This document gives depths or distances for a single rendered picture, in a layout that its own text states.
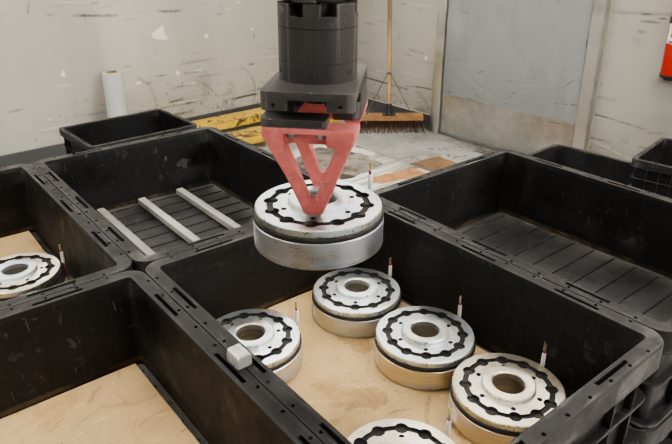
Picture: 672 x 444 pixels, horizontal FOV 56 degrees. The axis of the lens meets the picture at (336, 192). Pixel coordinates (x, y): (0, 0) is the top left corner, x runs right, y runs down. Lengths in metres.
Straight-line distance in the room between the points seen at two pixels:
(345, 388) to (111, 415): 0.22
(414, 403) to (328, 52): 0.35
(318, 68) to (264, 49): 4.11
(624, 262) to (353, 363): 0.43
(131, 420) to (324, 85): 0.37
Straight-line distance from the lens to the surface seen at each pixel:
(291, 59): 0.44
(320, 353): 0.69
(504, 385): 0.64
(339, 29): 0.44
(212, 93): 4.36
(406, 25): 4.34
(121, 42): 4.03
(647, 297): 0.87
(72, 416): 0.66
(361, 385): 0.65
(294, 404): 0.48
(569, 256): 0.93
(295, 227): 0.46
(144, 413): 0.65
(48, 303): 0.64
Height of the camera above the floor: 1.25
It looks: 23 degrees down
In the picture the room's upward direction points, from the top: straight up
